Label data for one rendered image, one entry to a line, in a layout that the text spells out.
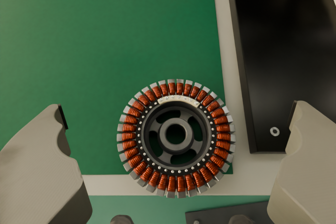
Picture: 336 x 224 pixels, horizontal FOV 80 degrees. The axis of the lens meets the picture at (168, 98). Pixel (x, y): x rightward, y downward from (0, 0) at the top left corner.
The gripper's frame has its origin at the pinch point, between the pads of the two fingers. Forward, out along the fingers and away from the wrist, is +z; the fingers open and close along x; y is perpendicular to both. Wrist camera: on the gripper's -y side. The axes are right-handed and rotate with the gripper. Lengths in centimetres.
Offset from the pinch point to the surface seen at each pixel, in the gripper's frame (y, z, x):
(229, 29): -1.0, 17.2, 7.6
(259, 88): 3.8, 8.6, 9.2
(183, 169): 8.3, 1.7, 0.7
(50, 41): -0.2, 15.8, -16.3
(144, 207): 76, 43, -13
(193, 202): 75, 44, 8
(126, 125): 5.3, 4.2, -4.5
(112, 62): 2.1, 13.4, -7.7
